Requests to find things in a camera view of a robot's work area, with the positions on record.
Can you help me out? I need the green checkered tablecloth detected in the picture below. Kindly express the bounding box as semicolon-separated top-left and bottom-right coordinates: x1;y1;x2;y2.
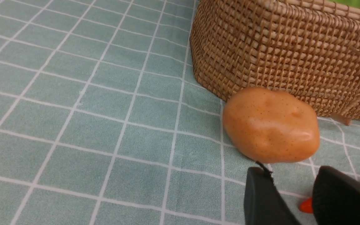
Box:
0;0;360;225

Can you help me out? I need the woven wicker basket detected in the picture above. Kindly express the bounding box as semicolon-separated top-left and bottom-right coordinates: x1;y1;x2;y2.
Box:
190;0;360;121

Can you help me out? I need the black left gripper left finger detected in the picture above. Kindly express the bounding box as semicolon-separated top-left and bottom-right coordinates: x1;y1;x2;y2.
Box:
244;162;300;225

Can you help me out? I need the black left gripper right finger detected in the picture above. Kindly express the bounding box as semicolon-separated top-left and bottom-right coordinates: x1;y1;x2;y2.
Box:
312;166;360;225

